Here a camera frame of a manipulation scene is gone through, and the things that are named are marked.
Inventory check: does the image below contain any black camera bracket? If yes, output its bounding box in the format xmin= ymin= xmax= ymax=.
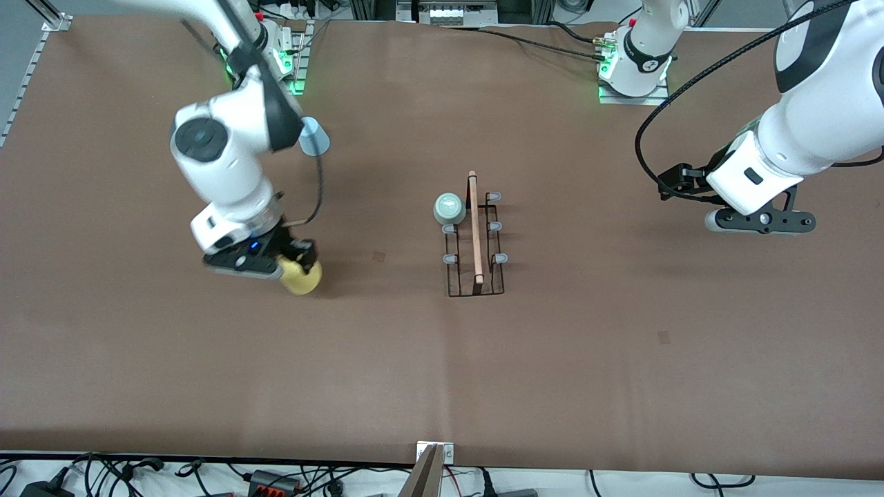
xmin=715 ymin=183 xmax=817 ymax=236
xmin=202 ymin=238 xmax=285 ymax=280

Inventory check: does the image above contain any black right camera bracket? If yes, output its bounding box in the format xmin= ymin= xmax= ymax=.
xmin=202 ymin=238 xmax=285 ymax=280

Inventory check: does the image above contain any grey electrical box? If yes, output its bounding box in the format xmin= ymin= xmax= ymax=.
xmin=397 ymin=0 xmax=499 ymax=26

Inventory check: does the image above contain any brown table cover mat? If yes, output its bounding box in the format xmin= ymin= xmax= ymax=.
xmin=0 ymin=14 xmax=884 ymax=480

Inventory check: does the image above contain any pale green plastic cup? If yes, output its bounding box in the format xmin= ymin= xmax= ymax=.
xmin=433 ymin=192 xmax=467 ymax=226

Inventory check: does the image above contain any light blue plastic cup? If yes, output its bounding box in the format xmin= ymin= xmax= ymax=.
xmin=298 ymin=116 xmax=331 ymax=157

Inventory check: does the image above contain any black table power cable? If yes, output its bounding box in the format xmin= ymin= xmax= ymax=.
xmin=442 ymin=25 xmax=612 ymax=64

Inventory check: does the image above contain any black wire cup holder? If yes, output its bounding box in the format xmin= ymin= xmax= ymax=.
xmin=442 ymin=170 xmax=510 ymax=298

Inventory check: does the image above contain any yellow plastic cup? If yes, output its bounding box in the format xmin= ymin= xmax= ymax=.
xmin=278 ymin=255 xmax=323 ymax=296

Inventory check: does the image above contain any black power adapter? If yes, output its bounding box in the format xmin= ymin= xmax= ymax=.
xmin=19 ymin=481 xmax=75 ymax=497

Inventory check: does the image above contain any black left camera bracket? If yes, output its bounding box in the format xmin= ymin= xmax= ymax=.
xmin=715 ymin=183 xmax=817 ymax=236

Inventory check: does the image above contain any black orange connector box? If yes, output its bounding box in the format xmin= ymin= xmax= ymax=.
xmin=249 ymin=469 xmax=302 ymax=495

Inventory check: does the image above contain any tapered grey brown post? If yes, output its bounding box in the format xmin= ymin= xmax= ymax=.
xmin=399 ymin=445 xmax=444 ymax=497

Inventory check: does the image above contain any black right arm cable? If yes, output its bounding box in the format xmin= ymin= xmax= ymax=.
xmin=181 ymin=0 xmax=327 ymax=226

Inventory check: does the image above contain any black looped floor cable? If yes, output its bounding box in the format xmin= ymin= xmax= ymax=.
xmin=691 ymin=472 xmax=757 ymax=489

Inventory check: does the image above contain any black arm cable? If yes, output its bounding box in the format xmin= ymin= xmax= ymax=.
xmin=635 ymin=0 xmax=857 ymax=203
xmin=181 ymin=0 xmax=327 ymax=226

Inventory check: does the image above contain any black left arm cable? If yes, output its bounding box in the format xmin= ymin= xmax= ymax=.
xmin=635 ymin=0 xmax=857 ymax=203

